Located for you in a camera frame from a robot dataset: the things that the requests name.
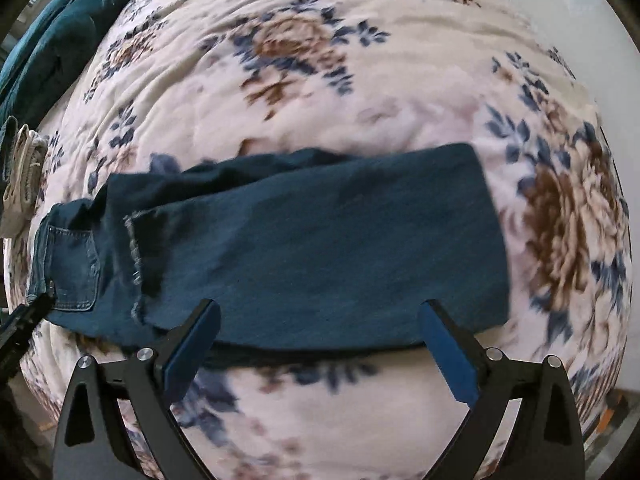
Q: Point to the teal velvet pillow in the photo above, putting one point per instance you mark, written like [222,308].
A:
[52,54]

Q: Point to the dark blue denim jeans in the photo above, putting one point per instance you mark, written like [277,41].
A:
[303,251]

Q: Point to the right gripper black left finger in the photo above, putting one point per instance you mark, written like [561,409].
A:
[92,441]

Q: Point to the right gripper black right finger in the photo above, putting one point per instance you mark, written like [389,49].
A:
[545,440]

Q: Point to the folded cream clothes stack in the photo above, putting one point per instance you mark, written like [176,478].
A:
[20,195]

